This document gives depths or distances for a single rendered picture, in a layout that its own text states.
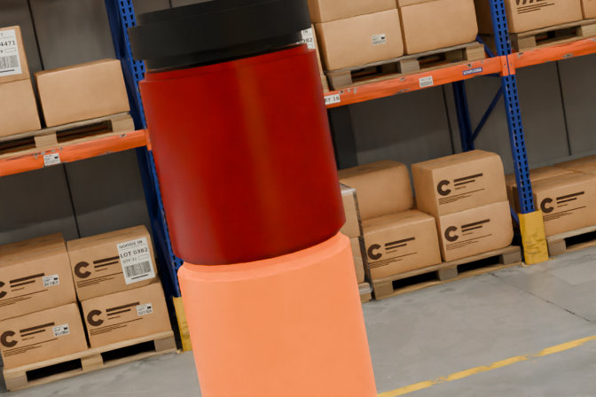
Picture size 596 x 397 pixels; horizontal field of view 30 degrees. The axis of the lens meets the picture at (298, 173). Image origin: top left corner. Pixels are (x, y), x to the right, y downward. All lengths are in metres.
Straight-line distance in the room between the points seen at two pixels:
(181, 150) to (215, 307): 0.04
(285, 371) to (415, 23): 8.02
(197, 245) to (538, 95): 9.88
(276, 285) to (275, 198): 0.02
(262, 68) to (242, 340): 0.07
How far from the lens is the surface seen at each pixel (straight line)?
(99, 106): 7.82
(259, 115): 0.29
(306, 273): 0.30
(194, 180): 0.29
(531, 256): 8.68
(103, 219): 9.22
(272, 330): 0.30
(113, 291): 8.01
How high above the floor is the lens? 2.34
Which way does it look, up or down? 9 degrees down
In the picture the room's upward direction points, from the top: 10 degrees counter-clockwise
